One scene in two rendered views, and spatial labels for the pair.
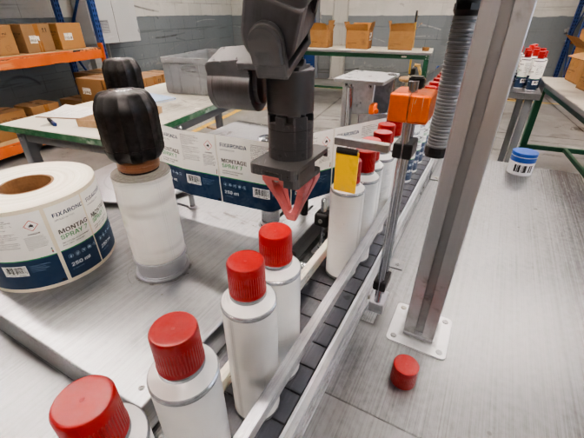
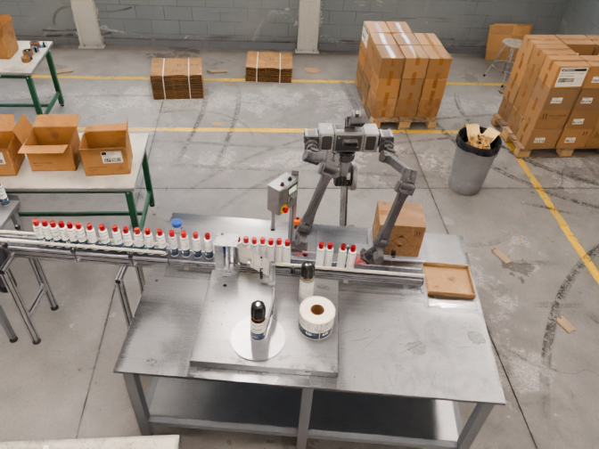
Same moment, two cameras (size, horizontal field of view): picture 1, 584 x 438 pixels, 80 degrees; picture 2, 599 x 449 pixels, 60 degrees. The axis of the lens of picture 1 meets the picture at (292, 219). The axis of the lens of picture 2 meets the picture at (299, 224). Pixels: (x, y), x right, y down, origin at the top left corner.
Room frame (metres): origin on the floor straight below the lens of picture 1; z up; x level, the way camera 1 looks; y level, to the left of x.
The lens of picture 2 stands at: (1.50, 2.03, 3.31)
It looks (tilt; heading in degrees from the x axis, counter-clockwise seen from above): 42 degrees down; 242
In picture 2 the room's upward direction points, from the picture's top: 4 degrees clockwise
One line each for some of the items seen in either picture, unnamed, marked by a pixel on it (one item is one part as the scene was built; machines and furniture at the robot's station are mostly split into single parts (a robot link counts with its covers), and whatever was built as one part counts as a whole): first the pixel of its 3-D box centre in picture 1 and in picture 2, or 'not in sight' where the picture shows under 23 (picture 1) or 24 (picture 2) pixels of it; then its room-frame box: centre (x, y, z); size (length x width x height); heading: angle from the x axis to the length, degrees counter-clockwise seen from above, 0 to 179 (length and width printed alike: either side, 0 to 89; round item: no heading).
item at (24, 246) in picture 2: not in sight; (93, 288); (1.66, -0.73, 0.47); 1.17 x 0.38 x 0.94; 152
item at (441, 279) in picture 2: not in sight; (448, 279); (-0.46, 0.42, 0.85); 0.30 x 0.26 x 0.04; 152
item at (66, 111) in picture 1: (69, 113); not in sight; (1.84, 1.16, 0.81); 0.38 x 0.36 x 0.02; 159
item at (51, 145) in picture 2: not in sight; (53, 142); (1.68, -1.91, 0.96); 0.53 x 0.45 x 0.37; 71
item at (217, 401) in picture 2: not in sight; (308, 334); (0.40, 0.17, 0.40); 2.04 x 1.25 x 0.81; 152
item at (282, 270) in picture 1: (277, 307); (320, 255); (0.28, 0.02, 0.98); 0.05 x 0.05 x 0.20
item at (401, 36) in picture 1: (403, 35); not in sight; (5.78, -1.65, 0.97); 0.48 x 0.47 x 0.37; 162
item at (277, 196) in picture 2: not in sight; (283, 194); (0.47, -0.18, 1.38); 0.17 x 0.10 x 0.19; 27
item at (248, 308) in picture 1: (252, 341); (328, 255); (0.24, 0.04, 0.98); 0.05 x 0.05 x 0.20
